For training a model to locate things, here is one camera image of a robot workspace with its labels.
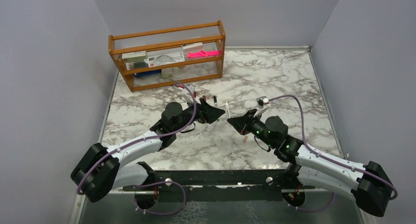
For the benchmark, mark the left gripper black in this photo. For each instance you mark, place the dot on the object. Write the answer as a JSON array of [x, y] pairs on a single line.
[[205, 112]]

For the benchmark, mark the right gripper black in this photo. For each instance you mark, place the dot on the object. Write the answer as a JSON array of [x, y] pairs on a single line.
[[242, 123]]

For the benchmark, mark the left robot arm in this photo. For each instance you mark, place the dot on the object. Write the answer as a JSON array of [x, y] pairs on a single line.
[[102, 169]]

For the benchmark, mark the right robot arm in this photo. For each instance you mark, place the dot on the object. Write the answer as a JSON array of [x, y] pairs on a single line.
[[366, 184]]

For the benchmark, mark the small beige box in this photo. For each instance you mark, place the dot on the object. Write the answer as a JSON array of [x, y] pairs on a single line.
[[167, 73]]

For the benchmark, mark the pink plastic item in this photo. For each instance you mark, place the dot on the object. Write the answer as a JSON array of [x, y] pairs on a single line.
[[203, 53]]

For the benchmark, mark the wooden shelf rack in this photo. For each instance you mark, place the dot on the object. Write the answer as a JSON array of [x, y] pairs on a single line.
[[191, 38]]

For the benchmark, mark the white ruler card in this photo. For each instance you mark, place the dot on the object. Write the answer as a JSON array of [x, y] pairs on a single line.
[[164, 59]]

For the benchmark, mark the blue box lower shelf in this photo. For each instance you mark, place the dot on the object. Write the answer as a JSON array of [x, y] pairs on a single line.
[[148, 73]]

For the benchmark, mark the white green box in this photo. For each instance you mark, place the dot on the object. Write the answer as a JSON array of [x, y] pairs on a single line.
[[137, 56]]

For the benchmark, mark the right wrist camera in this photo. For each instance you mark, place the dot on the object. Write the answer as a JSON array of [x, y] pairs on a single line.
[[263, 105]]

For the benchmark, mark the black mounting rail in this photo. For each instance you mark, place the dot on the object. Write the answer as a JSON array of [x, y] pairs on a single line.
[[217, 185]]

